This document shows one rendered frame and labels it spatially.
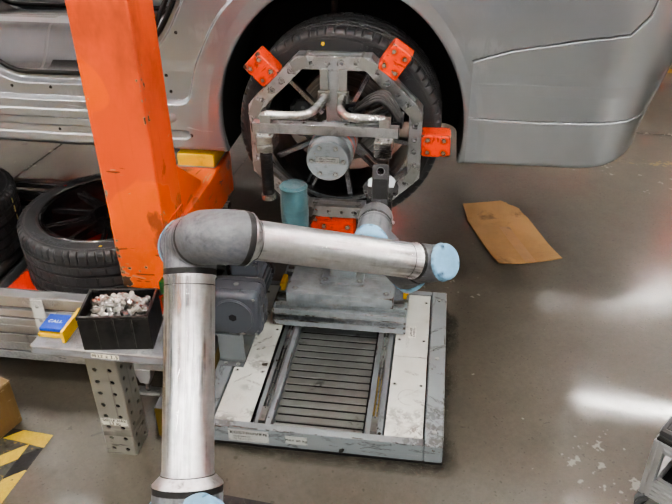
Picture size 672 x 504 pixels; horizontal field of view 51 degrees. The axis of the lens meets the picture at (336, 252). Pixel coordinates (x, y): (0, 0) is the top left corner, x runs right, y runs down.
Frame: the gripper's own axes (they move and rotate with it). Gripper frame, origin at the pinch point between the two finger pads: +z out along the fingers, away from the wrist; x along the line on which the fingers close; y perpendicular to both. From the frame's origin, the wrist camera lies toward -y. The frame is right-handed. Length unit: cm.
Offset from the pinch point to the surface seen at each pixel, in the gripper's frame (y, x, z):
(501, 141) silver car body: 0.2, 35.3, 30.2
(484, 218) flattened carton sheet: 82, 41, 128
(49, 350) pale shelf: 39, -91, -44
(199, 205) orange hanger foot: 18, -60, 8
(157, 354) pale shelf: 38, -59, -42
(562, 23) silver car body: -37, 49, 30
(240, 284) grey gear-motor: 42, -47, 1
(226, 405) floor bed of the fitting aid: 75, -48, -22
